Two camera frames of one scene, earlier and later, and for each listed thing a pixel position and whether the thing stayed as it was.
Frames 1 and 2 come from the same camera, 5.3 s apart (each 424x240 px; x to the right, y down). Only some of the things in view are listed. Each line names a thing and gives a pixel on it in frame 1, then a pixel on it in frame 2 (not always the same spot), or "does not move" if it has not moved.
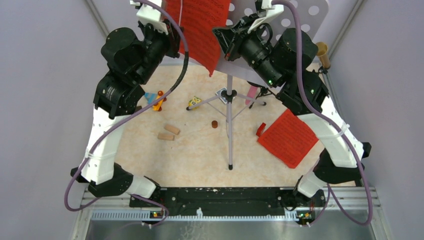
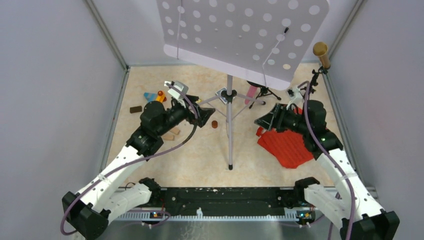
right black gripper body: (233, 51) to (288, 120)
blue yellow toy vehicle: (151, 97) does not move
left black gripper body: (157, 44) to (179, 113)
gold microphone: (322, 52) does not move
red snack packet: (261, 129) does not move
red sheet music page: (288, 138) does not move
